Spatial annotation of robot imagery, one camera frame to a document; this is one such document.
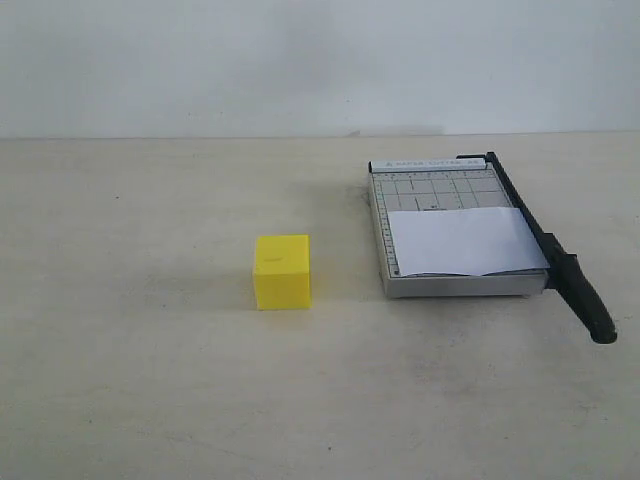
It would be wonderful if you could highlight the yellow foam cube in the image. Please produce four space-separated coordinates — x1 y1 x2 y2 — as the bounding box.
253 234 312 310

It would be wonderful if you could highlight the black cutter blade lever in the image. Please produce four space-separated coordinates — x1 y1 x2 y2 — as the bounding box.
456 152 617 345

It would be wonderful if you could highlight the white paper sheet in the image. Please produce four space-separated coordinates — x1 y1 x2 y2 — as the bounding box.
389 207 549 276

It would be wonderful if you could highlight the grey paper cutter base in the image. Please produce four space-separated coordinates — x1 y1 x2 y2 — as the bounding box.
368 158 549 299

